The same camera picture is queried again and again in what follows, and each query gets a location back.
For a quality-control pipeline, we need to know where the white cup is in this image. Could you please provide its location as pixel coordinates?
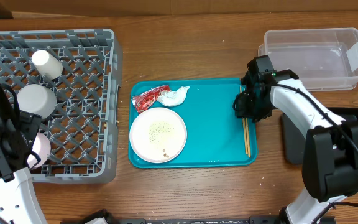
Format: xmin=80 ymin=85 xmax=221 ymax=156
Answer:
xmin=31 ymin=50 xmax=63 ymax=80

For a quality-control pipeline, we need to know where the pink shallow bowl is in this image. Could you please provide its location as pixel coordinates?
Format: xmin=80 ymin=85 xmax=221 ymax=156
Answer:
xmin=27 ymin=133 xmax=51 ymax=169

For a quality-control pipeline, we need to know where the grey white bowl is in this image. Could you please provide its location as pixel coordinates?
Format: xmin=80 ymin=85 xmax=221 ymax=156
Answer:
xmin=17 ymin=84 xmax=57 ymax=119

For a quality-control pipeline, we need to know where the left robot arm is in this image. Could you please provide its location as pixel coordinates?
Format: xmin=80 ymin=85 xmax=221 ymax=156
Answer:
xmin=0 ymin=84 xmax=46 ymax=223

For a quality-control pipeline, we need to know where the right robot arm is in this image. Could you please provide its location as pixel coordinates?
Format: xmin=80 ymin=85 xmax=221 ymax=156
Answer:
xmin=232 ymin=55 xmax=358 ymax=223

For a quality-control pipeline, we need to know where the wooden chopstick right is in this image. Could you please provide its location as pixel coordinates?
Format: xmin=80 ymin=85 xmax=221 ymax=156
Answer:
xmin=245 ymin=118 xmax=251 ymax=158

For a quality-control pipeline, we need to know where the teal plastic tray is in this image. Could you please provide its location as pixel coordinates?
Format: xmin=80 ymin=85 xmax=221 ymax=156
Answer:
xmin=128 ymin=78 xmax=258 ymax=169

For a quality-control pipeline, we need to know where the clear plastic bin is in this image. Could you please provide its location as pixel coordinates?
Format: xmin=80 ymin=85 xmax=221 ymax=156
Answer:
xmin=258 ymin=27 xmax=358 ymax=91

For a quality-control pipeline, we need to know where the crumpled white napkin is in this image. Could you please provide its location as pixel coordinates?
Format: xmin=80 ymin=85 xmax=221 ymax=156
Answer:
xmin=157 ymin=86 xmax=190 ymax=107

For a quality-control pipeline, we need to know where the large white plate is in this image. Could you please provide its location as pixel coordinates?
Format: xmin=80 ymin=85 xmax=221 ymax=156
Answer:
xmin=129 ymin=107 xmax=187 ymax=164

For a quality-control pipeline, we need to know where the red snack wrapper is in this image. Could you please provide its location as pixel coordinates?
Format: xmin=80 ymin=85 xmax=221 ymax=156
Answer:
xmin=131 ymin=85 xmax=170 ymax=113

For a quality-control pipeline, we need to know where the grey plastic dish rack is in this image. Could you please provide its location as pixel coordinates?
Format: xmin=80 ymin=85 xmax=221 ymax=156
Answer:
xmin=0 ymin=29 xmax=122 ymax=184

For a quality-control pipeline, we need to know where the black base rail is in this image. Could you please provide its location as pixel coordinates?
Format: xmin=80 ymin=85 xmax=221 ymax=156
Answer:
xmin=60 ymin=208 xmax=337 ymax=224

